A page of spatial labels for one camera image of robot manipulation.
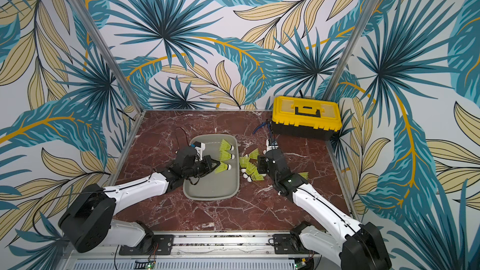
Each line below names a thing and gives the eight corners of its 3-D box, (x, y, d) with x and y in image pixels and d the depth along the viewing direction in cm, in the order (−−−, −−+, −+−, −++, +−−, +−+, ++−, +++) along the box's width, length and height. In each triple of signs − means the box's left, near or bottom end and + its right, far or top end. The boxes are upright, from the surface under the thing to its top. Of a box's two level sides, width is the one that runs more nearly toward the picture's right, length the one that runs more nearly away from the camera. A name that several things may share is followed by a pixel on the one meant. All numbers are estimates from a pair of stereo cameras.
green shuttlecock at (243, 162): (239, 172, 93) (239, 169, 91) (239, 159, 98) (239, 156, 95) (249, 172, 93) (250, 169, 91) (249, 159, 98) (249, 156, 95)
